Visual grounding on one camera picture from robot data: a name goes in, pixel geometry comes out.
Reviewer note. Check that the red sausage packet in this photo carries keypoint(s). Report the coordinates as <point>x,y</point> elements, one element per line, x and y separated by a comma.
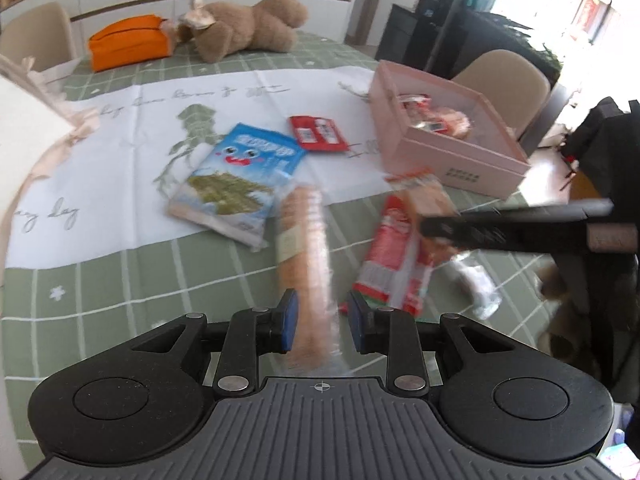
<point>390,240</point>

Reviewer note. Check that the brown furry object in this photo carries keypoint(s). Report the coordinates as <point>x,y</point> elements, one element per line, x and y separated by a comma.
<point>555,310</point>

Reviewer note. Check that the beige chair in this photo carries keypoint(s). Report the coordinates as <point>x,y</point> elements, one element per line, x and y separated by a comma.
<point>35,35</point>
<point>510,80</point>

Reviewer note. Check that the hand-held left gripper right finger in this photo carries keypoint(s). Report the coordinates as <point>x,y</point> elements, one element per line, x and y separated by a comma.
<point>358,322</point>

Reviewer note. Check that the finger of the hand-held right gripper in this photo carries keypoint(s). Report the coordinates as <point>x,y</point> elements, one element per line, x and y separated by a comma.
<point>490,230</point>

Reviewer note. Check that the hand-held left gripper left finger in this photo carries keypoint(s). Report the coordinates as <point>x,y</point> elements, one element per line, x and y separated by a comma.
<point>288,320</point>

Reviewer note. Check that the white gift bag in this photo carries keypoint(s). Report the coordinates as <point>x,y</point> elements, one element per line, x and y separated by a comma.
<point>25,125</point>

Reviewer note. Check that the small red snack packet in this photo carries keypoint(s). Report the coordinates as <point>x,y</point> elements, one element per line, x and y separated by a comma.
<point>317,132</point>

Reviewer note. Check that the black water dispenser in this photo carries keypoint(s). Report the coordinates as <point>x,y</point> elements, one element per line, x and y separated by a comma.
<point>400,35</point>

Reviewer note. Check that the orange chair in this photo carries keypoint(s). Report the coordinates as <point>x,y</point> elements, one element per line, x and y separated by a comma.
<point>582,187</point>

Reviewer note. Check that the glass fish tank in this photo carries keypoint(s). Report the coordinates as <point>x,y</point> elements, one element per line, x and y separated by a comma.
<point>480,25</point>

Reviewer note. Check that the clear bread packet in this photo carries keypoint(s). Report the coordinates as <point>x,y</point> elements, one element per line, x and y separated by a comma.
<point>452,122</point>

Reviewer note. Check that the clear corn cob packet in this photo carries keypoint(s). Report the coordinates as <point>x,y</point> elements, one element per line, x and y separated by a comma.
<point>305,270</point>

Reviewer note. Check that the brown teddy plush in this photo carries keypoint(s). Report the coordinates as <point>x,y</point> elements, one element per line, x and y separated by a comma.
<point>250,25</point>

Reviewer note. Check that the white crumpled bag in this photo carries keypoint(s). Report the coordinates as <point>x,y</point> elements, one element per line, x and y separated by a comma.
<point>475,285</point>

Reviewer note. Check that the pink cardboard box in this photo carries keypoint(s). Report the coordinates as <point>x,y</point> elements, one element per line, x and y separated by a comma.
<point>450,160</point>

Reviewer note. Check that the blue seaweed packet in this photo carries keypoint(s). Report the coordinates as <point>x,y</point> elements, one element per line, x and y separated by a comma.
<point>235,180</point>

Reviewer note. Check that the white printed table runner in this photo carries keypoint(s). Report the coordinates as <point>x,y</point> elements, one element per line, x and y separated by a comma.
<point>125,120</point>

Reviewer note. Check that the orange pouch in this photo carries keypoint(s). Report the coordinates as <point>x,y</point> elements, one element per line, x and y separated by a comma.
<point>125,42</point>

